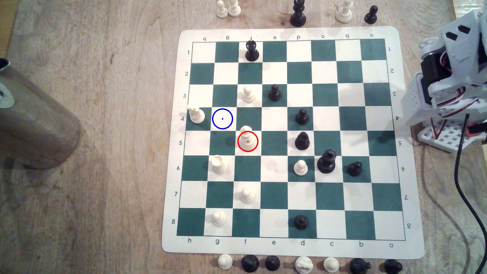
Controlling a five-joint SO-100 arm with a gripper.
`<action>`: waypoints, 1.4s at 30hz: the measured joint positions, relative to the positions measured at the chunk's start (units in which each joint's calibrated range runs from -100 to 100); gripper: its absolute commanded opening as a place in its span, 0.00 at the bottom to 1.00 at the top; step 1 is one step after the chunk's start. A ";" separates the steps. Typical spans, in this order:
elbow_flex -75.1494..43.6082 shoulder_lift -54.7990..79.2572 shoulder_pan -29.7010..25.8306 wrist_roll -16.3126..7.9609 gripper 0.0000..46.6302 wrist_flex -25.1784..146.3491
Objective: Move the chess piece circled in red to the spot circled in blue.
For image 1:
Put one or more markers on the black pawn chess piece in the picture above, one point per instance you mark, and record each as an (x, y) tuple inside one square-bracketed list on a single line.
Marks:
[(302, 117), (355, 169), (302, 141), (274, 93), (371, 16), (301, 222), (272, 263)]

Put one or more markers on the white knight chess piece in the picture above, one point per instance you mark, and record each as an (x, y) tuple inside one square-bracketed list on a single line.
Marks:
[(304, 265)]

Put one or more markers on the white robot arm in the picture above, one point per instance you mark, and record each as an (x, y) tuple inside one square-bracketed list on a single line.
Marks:
[(468, 47)]

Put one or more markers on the white rook chess piece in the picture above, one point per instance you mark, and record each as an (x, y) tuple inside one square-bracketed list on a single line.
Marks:
[(219, 165)]

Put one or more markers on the black bishop chess piece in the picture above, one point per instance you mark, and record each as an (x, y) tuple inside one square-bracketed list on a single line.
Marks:
[(298, 17), (252, 51)]

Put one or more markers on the green white chess board mat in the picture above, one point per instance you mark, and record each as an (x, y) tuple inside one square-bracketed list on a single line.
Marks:
[(342, 95)]

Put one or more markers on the brown metal cylinder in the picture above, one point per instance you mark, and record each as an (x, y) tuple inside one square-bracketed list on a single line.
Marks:
[(34, 125)]

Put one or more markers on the white pawn f5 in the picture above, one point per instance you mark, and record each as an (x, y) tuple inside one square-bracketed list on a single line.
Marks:
[(247, 133)]

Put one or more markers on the white queen chess piece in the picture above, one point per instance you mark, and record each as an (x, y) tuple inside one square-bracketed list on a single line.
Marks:
[(344, 14)]

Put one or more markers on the black rook chess piece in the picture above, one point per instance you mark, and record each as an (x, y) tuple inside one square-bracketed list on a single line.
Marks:
[(250, 263)]

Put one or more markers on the white grid robot base plate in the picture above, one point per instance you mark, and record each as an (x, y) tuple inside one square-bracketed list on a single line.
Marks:
[(452, 137)]

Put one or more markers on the orange black clamp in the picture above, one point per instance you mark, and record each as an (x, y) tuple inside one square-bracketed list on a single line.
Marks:
[(475, 130)]

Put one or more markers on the white pawn chess piece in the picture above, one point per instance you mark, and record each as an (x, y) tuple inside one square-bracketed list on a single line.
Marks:
[(218, 219), (222, 11), (331, 265), (301, 168), (247, 196), (225, 261), (248, 95)]

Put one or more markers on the black knight chess piece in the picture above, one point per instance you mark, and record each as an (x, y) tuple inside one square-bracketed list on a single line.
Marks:
[(393, 266), (358, 266)]

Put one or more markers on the black queen chess piece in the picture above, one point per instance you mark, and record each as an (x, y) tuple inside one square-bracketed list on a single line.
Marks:
[(327, 163)]

